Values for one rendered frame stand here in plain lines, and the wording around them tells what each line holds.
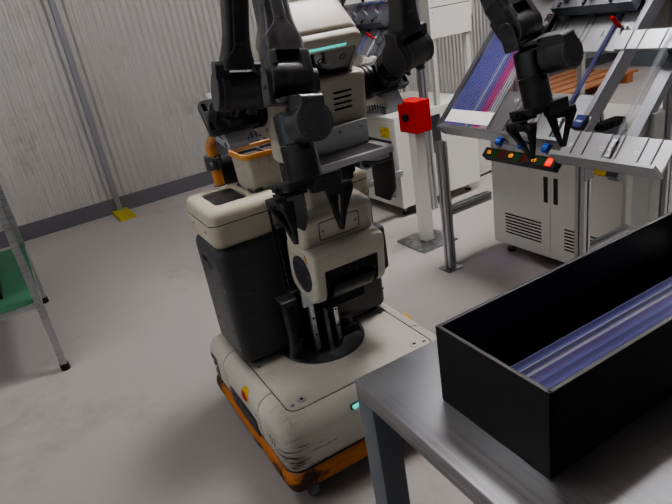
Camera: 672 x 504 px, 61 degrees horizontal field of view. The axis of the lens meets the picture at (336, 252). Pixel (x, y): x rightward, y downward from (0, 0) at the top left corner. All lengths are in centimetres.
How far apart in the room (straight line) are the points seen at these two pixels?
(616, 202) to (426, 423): 187
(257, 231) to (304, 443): 61
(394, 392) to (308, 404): 88
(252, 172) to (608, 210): 147
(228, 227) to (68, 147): 332
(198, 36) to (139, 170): 120
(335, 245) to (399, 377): 72
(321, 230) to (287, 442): 58
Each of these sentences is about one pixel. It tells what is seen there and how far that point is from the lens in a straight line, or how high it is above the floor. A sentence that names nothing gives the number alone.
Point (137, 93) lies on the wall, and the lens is 493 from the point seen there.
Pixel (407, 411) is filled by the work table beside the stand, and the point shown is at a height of 80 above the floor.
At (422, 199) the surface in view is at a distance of 308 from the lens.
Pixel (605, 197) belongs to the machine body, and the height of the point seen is 41.
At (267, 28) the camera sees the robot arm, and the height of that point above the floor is 126.
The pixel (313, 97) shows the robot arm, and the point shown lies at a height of 117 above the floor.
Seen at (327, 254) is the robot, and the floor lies 70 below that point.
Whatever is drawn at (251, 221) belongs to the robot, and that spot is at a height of 75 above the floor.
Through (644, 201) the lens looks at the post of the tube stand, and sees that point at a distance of 211.
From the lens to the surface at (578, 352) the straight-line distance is 77.
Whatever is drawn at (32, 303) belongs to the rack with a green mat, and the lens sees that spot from 268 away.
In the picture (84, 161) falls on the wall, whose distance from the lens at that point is 489.
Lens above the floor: 128
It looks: 23 degrees down
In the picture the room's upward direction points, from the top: 10 degrees counter-clockwise
